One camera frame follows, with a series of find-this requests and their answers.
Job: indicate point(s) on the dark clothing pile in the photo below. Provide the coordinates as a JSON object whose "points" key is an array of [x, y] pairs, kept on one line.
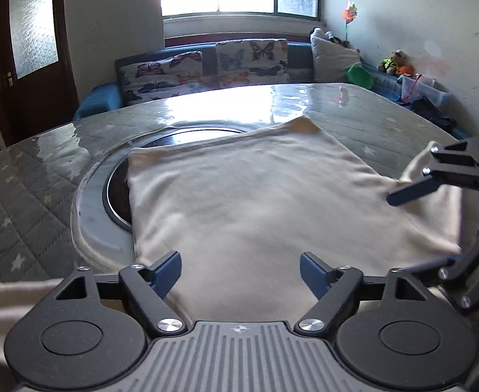
{"points": [[435, 114]]}

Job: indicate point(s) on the cream cloth garment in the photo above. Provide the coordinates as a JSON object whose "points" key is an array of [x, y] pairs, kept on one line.
{"points": [[243, 196]]}

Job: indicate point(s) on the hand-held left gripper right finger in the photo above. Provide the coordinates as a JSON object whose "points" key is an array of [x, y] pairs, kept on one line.
{"points": [[312, 273]]}

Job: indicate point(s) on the blue sofa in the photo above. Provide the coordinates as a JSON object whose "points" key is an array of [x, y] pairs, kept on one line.
{"points": [[96, 98]]}

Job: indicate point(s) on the clear plastic storage box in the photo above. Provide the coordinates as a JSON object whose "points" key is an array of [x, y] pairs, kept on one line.
{"points": [[427, 90]]}

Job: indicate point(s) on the butterfly print cushion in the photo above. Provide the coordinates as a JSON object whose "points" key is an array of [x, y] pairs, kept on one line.
{"points": [[251, 63], [161, 77]]}

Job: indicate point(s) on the teddy bear toy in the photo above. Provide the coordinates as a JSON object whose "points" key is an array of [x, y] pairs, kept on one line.
{"points": [[391, 63]]}

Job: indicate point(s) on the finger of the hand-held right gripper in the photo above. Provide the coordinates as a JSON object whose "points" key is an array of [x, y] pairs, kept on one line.
{"points": [[472, 261], [410, 192]]}

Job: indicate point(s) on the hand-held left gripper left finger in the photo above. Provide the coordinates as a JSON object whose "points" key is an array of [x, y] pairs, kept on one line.
{"points": [[168, 271]]}

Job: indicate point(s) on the green plastic bowl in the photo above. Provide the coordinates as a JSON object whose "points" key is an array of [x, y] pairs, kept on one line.
{"points": [[359, 76]]}

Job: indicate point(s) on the colourful pinwheel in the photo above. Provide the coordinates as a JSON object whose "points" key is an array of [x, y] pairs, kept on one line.
{"points": [[349, 12]]}

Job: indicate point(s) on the orange plush toy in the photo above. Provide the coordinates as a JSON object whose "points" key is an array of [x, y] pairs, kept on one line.
{"points": [[405, 70]]}

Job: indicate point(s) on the dark wooden glass door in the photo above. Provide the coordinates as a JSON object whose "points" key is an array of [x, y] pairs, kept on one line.
{"points": [[35, 102]]}

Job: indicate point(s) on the panda plush toy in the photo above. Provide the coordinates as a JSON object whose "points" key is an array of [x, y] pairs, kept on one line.
{"points": [[325, 36]]}

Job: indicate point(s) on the round black induction cooktop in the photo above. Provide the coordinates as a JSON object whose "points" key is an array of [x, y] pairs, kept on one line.
{"points": [[117, 188]]}

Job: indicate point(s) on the grey pillow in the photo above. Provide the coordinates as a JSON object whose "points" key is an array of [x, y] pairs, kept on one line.
{"points": [[333, 59]]}

